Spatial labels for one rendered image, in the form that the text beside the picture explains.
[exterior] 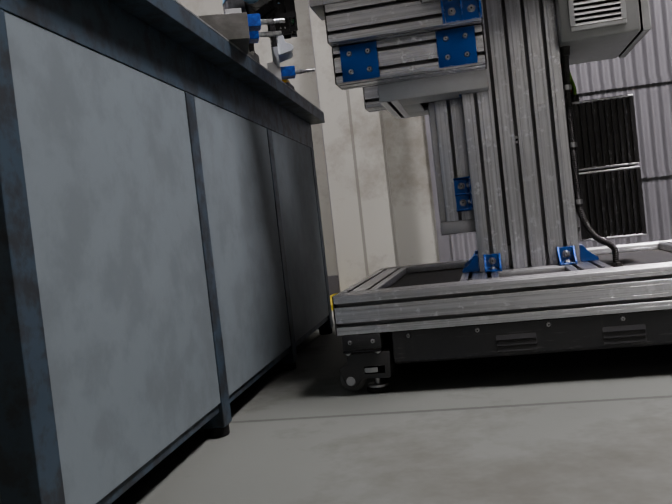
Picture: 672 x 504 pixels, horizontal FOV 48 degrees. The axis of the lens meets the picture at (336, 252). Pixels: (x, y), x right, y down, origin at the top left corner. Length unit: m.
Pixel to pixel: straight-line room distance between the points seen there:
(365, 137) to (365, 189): 0.26
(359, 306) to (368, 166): 2.25
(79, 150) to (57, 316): 0.23
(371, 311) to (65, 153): 0.87
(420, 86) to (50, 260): 1.19
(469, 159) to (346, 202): 2.00
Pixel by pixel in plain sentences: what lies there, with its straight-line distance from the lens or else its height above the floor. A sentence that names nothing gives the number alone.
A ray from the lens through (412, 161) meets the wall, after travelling 4.01.
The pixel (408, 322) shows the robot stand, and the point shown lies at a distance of 1.68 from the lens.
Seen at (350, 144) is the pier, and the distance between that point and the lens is 3.91.
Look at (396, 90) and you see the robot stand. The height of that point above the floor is 0.70.
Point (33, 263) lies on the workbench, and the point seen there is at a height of 0.38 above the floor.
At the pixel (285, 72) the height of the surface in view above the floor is 0.82.
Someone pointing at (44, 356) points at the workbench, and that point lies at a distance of 0.94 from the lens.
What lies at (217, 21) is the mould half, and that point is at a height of 0.84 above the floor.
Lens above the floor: 0.39
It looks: 2 degrees down
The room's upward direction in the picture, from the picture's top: 6 degrees counter-clockwise
